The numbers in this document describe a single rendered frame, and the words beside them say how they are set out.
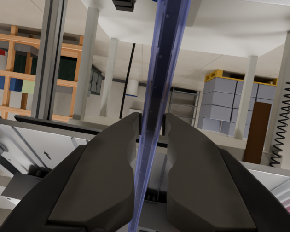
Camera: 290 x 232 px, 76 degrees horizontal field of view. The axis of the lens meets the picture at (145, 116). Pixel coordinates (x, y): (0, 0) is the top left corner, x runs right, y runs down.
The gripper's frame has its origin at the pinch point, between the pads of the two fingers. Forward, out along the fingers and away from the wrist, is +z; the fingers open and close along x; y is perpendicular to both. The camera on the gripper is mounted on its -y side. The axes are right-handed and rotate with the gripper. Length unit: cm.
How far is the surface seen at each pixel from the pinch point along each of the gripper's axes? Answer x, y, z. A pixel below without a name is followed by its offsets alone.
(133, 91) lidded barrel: -75, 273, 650
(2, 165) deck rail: -29.6, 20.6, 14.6
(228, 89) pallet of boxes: 145, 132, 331
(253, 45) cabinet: 38, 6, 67
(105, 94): -23, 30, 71
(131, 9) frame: -5.8, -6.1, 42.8
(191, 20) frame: 10.1, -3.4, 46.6
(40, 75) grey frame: -30.4, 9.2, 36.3
